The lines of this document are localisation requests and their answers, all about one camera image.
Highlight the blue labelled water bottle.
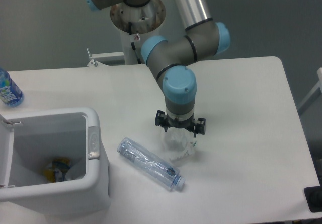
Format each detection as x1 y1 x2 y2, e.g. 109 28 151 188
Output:
1 68 24 107

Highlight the white trash can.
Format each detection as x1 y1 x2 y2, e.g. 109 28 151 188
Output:
1 107 111 215

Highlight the black cable on pedestal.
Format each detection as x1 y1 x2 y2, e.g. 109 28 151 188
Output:
128 21 143 65

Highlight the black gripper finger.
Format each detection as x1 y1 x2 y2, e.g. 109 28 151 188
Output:
155 110 168 131
193 118 206 137

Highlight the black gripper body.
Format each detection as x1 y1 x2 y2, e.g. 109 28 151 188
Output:
163 117 195 132

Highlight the white frame at right edge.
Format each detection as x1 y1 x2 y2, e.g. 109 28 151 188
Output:
297 67 321 116

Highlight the black clamp at table edge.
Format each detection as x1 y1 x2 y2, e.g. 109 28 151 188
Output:
304 186 321 213

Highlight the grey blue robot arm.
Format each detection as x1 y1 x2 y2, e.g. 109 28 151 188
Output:
86 0 230 135

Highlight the clear plastic bottle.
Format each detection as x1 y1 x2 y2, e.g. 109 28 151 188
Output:
117 137 186 191

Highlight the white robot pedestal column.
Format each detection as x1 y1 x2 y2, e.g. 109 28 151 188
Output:
110 0 166 65

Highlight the white pedestal base frame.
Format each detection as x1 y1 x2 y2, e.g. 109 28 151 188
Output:
87 48 125 67

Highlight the yellow blue trash in can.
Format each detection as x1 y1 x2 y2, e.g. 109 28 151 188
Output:
43 157 71 183

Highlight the white plastic wrapper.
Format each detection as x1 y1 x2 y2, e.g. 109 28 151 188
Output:
160 128 197 163

